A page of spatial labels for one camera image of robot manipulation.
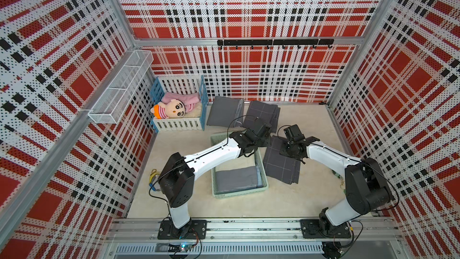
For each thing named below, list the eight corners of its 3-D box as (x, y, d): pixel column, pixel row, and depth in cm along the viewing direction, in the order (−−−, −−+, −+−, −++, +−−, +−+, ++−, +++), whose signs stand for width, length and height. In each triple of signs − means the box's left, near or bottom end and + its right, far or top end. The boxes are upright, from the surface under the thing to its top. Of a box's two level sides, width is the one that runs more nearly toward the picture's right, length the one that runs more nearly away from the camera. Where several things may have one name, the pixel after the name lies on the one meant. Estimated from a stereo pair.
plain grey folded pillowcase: (207, 127, 112) (206, 125, 110) (211, 98, 128) (211, 96, 126) (244, 127, 112) (244, 124, 110) (243, 98, 128) (243, 96, 126)
